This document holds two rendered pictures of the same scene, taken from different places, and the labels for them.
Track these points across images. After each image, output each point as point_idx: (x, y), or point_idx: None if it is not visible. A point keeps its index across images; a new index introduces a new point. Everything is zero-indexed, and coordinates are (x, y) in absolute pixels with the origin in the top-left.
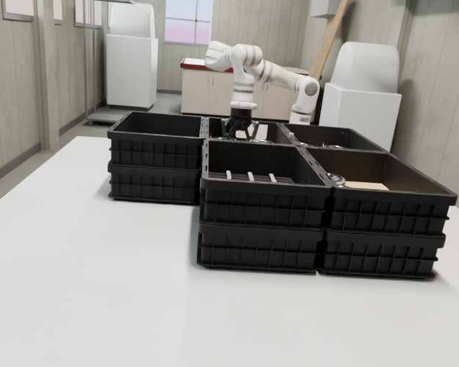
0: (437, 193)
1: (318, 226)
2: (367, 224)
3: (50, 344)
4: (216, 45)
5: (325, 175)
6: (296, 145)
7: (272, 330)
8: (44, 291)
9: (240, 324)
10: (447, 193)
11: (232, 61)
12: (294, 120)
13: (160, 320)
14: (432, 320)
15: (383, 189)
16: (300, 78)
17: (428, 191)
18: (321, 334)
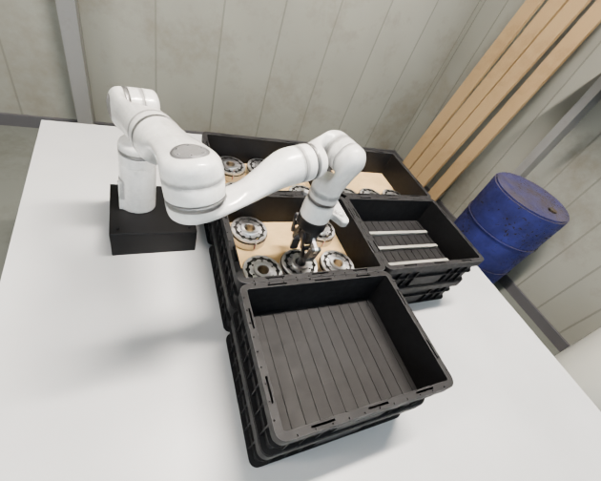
0: (380, 156)
1: (418, 220)
2: None
3: (535, 348)
4: (221, 167)
5: (413, 197)
6: (341, 197)
7: None
8: (523, 377)
9: (463, 275)
10: (389, 154)
11: (350, 177)
12: (152, 169)
13: (487, 308)
14: None
15: (413, 177)
16: (133, 99)
17: (370, 157)
18: None
